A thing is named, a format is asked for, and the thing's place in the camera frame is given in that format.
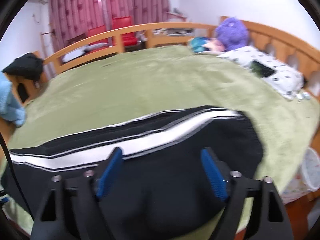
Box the dark tablet on pillow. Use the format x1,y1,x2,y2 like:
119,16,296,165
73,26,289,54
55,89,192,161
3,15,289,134
250,61,275,78

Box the white dotted pillow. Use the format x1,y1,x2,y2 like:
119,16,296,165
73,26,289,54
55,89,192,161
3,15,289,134
219,46,304,100

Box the red chair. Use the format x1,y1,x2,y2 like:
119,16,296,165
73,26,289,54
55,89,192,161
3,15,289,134
86,16,139,52

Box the green bed blanket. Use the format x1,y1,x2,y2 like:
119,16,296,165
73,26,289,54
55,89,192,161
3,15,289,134
0,45,320,240

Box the black pants with white stripe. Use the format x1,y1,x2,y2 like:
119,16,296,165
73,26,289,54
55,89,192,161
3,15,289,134
1,106,264,239

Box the white waste basket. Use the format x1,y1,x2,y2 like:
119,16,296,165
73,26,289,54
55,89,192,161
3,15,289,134
300,147,320,192

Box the black cable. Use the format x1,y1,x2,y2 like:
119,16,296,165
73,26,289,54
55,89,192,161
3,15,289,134
0,132,34,221

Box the black cloth on cabinet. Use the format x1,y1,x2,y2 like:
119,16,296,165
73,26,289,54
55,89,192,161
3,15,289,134
2,53,43,81

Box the purple plush toy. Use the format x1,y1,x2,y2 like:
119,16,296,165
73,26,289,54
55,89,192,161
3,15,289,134
215,17,249,51

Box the light blue towel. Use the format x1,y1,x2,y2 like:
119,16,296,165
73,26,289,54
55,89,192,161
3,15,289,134
0,72,26,127

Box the red striped curtain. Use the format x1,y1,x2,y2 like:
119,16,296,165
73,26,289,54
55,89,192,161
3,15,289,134
48,0,170,50

